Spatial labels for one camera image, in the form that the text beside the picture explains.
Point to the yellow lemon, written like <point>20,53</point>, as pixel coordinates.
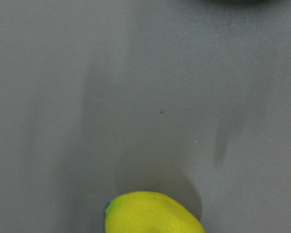
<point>149,212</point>

